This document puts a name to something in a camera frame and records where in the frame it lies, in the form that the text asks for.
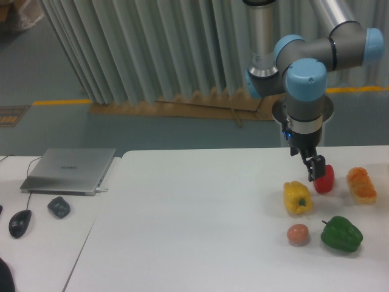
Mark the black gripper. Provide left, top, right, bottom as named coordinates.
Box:
left=281, top=119, right=325, bottom=182

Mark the yellow bell pepper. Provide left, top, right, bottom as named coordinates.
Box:
left=283, top=181, right=313, bottom=215

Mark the black computer mouse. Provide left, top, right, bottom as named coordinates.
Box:
left=9, top=209, right=32, bottom=238

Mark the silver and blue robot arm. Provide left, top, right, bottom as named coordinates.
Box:
left=244, top=1, right=385, bottom=181

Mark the black sleeved forearm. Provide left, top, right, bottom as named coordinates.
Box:
left=0, top=259, right=15, bottom=292

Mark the red bell pepper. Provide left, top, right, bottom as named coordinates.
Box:
left=313, top=164, right=335, bottom=194

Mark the green bell pepper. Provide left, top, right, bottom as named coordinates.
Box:
left=320, top=216, right=363, bottom=252

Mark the orange bread loaf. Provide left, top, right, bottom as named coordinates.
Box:
left=346, top=167, right=377, bottom=204

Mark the brown egg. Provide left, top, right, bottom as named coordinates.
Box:
left=287, top=224, right=309, bottom=244

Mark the brown cardboard sheet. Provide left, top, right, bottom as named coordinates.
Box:
left=89, top=95, right=281, bottom=127

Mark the pale green folding curtain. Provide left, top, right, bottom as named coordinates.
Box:
left=39, top=0, right=389, bottom=106

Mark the silver closed laptop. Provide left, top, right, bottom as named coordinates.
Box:
left=20, top=148, right=116, bottom=195

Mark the black small controller device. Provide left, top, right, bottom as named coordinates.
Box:
left=47, top=196, right=71, bottom=219

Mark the black mouse cable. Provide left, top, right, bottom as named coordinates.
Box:
left=0, top=155, right=42, bottom=211

